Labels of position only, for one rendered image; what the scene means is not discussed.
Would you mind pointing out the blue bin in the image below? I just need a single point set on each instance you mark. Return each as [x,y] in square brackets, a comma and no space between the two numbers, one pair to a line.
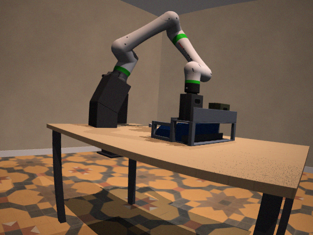
[181,129]
[213,128]
[202,129]

